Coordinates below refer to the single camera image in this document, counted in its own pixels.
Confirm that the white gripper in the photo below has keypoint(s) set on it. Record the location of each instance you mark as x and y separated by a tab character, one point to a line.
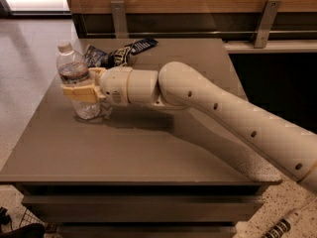
114	84

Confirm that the clear plastic water bottle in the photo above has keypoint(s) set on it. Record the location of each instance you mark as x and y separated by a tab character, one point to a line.
73	71

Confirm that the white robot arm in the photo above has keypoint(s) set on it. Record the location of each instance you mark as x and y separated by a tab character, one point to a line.
176	86

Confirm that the blue chip bag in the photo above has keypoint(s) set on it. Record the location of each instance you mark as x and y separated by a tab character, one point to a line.
97	58

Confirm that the dark blue snack wrapper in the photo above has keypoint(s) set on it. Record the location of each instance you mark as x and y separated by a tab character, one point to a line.
142	45

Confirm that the grey drawer cabinet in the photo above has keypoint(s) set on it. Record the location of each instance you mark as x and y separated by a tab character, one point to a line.
135	173

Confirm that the black object bottom left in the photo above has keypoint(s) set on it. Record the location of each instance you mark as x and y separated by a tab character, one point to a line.
34	230

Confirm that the white power strip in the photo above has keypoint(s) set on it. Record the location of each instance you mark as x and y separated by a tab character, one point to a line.
285	223

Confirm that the left metal bracket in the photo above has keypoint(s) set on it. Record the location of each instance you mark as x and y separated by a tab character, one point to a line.
119	19

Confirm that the metal bracket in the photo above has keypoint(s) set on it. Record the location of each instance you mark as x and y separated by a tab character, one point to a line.
266	21
119	19

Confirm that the wire basket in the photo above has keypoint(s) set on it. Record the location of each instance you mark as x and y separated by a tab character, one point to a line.
29	218

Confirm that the right metal bracket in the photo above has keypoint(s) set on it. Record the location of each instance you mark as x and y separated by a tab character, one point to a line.
266	21

